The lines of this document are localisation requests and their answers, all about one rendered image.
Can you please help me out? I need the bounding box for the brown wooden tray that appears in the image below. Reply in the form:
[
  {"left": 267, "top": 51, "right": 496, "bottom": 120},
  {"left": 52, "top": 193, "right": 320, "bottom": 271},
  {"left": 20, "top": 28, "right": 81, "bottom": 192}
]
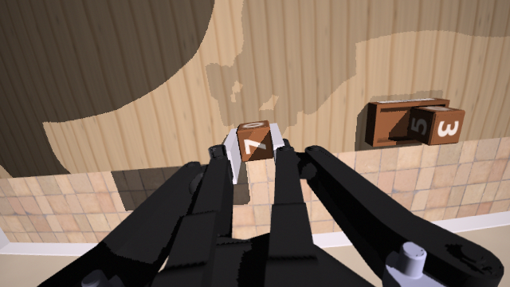
[{"left": 365, "top": 98, "right": 450, "bottom": 147}]

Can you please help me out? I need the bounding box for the brown number cube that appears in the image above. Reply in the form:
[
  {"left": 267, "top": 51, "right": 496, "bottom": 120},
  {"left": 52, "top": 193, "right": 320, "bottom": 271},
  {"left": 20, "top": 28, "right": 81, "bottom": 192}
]
[
  {"left": 236, "top": 120, "right": 273, "bottom": 162},
  {"left": 407, "top": 105, "right": 465, "bottom": 146}
]

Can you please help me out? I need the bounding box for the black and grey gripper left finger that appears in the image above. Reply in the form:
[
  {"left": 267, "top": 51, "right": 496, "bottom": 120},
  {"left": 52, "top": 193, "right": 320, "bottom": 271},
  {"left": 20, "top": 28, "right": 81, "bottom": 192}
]
[{"left": 37, "top": 128, "right": 241, "bottom": 287}]

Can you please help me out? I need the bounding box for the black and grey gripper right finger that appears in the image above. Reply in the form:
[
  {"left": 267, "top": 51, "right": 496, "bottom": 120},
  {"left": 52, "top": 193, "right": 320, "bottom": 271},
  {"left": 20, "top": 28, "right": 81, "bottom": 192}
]
[{"left": 265, "top": 123, "right": 504, "bottom": 287}]

